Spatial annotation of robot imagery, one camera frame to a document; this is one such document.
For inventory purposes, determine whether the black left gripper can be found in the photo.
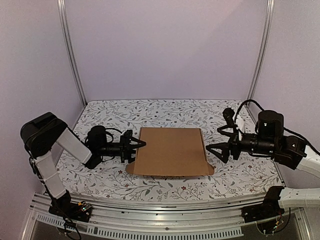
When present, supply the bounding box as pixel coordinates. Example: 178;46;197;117
97;135;146;164

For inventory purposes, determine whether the brown cardboard paper box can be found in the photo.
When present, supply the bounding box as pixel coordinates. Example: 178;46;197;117
125;127;215;177

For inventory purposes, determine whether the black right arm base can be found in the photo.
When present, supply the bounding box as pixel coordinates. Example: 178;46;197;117
241;186;285;235

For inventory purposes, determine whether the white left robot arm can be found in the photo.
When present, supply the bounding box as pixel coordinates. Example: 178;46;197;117
20;112;146;217

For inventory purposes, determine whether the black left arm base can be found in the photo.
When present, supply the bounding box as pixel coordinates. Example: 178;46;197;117
49;190;93;223

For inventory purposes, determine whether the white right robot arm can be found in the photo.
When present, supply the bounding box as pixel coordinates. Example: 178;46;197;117
206;108;320;218

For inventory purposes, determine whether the floral patterned table mat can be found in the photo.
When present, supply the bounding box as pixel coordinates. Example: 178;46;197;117
57;99;283;202

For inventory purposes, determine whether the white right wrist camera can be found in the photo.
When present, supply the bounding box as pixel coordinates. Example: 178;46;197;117
222;108;246;141

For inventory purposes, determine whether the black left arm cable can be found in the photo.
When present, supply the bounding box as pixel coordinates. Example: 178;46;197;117
104;127;123;143

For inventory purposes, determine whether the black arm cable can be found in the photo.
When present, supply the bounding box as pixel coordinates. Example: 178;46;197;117
234;99;320;153
104;127;123;143

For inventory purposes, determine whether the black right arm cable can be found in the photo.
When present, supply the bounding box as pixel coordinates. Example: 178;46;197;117
234;99;320;153

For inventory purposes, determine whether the aluminium front rail frame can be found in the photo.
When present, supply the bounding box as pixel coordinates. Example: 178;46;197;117
21;193;313;240

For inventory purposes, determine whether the right aluminium corner post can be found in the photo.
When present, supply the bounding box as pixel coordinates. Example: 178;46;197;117
246;0;275;100

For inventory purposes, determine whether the aluminium corner post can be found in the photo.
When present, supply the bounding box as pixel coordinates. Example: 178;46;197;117
246;0;275;100
57;0;88;107

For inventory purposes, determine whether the left aluminium corner post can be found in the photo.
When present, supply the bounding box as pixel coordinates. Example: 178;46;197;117
57;0;88;107

